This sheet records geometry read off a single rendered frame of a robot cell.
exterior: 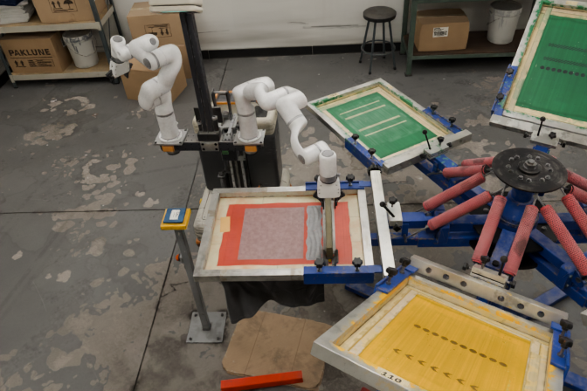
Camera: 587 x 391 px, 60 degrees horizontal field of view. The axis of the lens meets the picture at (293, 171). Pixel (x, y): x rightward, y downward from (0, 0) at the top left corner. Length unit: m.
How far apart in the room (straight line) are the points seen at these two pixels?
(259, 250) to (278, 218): 0.22
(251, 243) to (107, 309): 1.48
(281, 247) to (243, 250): 0.18
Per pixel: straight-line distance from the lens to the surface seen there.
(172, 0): 2.34
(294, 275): 2.25
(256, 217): 2.56
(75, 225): 4.34
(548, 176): 2.35
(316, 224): 2.48
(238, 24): 6.06
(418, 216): 2.44
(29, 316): 3.86
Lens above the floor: 2.72
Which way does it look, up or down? 39 degrees down
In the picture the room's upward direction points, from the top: 4 degrees counter-clockwise
